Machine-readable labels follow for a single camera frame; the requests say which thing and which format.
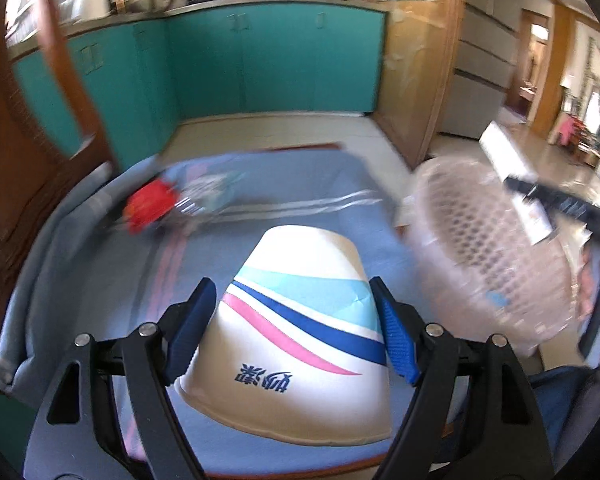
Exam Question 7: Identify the pink hanging cloth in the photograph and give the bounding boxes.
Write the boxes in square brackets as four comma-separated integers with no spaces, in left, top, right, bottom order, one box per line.
[559,117,581,146]

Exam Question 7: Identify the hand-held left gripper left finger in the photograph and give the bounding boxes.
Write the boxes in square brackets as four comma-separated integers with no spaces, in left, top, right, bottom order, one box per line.
[24,277,218,480]

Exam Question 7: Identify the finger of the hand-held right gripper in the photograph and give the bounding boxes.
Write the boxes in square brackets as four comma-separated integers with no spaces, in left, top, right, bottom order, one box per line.
[503,174,600,223]

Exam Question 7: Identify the teal kitchen cabinet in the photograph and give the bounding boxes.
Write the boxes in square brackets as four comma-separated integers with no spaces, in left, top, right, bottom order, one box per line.
[12,1,386,162]

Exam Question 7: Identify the grey refrigerator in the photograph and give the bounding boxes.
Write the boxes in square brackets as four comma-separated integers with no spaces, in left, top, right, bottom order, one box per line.
[439,0,521,139]

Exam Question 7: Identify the white striped paper bowl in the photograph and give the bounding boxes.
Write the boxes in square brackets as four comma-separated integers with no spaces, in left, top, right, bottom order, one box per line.
[177,225,394,447]

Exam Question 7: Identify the red snack wrapper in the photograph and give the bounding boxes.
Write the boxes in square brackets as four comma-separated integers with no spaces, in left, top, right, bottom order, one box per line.
[124,182,179,235]

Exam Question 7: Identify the blue striped blanket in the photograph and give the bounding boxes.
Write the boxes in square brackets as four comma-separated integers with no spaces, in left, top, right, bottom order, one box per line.
[0,152,472,467]

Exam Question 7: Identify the wooden framed glass door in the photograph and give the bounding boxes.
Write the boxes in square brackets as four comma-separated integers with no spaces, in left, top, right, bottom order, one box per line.
[357,0,466,169]

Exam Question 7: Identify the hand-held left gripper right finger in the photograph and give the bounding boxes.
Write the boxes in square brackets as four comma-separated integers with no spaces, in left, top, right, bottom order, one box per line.
[369,276,554,480]

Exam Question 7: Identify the brown wooden chair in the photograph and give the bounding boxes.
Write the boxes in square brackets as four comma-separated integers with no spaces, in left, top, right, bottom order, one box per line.
[0,0,119,352]

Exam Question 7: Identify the pink plastic mesh basket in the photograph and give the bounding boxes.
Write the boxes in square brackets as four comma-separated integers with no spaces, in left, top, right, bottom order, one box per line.
[410,155,589,357]

